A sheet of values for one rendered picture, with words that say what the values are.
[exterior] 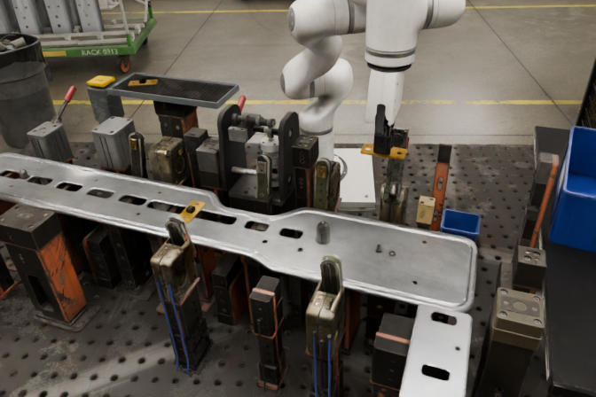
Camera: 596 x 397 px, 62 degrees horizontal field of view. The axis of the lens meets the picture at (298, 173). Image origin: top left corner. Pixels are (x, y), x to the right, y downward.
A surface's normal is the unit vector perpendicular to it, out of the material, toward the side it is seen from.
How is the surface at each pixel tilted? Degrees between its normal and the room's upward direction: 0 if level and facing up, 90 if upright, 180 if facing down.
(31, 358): 0
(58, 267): 90
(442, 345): 0
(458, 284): 0
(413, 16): 91
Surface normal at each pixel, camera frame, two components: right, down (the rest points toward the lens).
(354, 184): -0.04, -0.79
